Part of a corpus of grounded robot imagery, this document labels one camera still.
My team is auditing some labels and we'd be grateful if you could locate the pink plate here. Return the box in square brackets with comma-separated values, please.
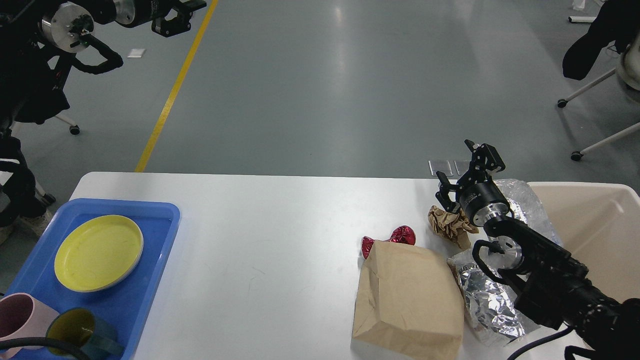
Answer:
[89, 234, 145, 292]

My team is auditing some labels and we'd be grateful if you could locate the red foil wrapper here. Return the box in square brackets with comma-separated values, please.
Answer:
[360, 225, 416, 260]

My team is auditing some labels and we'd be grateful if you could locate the white chair with black coat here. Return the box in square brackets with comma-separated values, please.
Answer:
[556, 0, 640, 162]

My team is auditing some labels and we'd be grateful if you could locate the dark teal mug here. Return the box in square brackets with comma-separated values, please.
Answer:
[45, 307, 125, 360]

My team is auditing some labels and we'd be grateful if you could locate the white grey office chair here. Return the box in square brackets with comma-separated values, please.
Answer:
[9, 113, 81, 136]

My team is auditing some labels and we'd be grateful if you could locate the metal floor plate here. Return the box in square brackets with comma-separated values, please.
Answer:
[428, 160, 470, 178]

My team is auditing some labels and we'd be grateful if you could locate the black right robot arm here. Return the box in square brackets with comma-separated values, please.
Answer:
[435, 139, 640, 360]

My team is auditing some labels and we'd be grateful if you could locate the crumpled aluminium foil sheet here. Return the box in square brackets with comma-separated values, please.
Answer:
[446, 249, 540, 347]

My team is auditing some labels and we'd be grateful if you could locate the brown paper bag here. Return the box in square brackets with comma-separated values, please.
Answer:
[352, 240, 465, 360]

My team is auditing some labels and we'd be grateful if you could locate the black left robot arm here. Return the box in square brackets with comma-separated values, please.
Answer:
[0, 0, 207, 228]

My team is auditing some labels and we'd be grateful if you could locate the clear plastic bag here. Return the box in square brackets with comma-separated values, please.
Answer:
[494, 178, 564, 247]

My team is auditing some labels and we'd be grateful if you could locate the brown paper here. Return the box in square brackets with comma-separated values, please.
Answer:
[427, 205, 479, 251]

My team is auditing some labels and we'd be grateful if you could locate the yellow plastic plate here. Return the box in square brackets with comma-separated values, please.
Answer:
[54, 214, 144, 293]

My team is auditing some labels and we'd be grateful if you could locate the blue plastic tray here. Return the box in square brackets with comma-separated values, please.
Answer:
[6, 198, 180, 360]

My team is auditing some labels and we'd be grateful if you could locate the beige plastic bin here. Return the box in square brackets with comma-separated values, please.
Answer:
[530, 182, 640, 302]

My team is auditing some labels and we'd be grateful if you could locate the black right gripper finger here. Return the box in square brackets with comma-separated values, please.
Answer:
[435, 171, 463, 214]
[464, 139, 506, 184]

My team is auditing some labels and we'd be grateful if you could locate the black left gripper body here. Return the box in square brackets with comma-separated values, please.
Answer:
[114, 0, 178, 28]

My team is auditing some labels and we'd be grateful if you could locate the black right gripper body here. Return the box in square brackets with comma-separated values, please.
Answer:
[456, 180, 511, 228]

